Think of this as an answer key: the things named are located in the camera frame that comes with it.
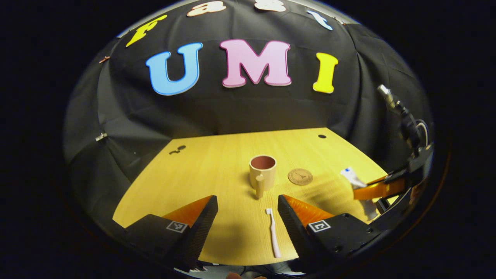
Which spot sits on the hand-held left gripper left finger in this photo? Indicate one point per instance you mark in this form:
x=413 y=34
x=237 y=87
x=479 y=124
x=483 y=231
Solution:
x=201 y=232

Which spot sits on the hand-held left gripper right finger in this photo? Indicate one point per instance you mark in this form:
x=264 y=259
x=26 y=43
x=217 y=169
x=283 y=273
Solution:
x=294 y=232

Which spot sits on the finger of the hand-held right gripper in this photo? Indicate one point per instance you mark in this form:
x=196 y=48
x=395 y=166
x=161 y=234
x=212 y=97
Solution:
x=383 y=204
x=381 y=189

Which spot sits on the pink toothbrush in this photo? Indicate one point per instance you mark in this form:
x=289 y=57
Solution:
x=273 y=232

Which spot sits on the white toothpaste tube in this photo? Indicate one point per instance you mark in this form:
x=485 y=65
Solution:
x=354 y=180

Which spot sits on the beige cup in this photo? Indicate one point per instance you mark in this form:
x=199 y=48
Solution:
x=262 y=176

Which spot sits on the wooden desktop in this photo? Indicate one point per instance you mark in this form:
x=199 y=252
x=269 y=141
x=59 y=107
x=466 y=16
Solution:
x=193 y=186

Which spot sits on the black backdrop cloth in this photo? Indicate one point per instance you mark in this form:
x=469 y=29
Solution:
x=248 y=108

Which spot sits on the silver cloth clip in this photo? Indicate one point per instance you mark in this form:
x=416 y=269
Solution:
x=101 y=136

